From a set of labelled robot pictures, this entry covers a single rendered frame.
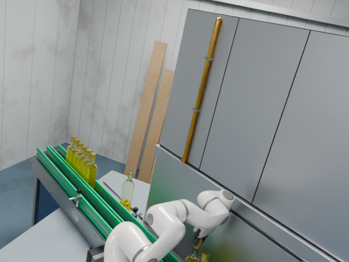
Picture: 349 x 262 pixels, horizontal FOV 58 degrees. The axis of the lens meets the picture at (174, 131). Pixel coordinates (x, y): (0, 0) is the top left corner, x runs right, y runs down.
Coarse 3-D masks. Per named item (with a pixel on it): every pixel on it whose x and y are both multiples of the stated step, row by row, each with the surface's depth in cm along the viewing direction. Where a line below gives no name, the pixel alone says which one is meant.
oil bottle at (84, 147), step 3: (84, 147) 207; (87, 147) 209; (84, 150) 208; (84, 153) 209; (81, 156) 210; (84, 156) 210; (78, 159) 211; (81, 159) 209; (78, 162) 212; (81, 162) 209; (78, 165) 212; (81, 165) 210; (78, 168) 212; (81, 168) 210; (78, 171) 213
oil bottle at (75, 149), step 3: (75, 141) 215; (78, 141) 216; (75, 144) 216; (75, 147) 217; (72, 150) 218; (75, 150) 217; (72, 153) 218; (72, 156) 218; (72, 159) 218; (72, 162) 219; (72, 165) 219
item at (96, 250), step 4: (92, 248) 168; (96, 248) 169; (100, 248) 169; (88, 252) 166; (92, 252) 166; (96, 252) 166; (100, 252) 167; (88, 256) 166; (92, 256) 163; (96, 256) 164; (100, 256) 164; (88, 260) 166; (92, 260) 163; (96, 260) 162; (100, 260) 164
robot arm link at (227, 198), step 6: (204, 192) 121; (210, 192) 121; (216, 192) 123; (222, 192) 125; (228, 192) 126; (198, 198) 121; (204, 198) 120; (210, 198) 119; (216, 198) 120; (222, 198) 123; (228, 198) 123; (234, 198) 125; (204, 204) 119; (228, 204) 122
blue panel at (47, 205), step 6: (42, 186) 235; (42, 192) 236; (48, 192) 227; (42, 198) 237; (48, 198) 228; (42, 204) 238; (48, 204) 229; (54, 204) 221; (42, 210) 239; (48, 210) 230; (54, 210) 222; (42, 216) 240
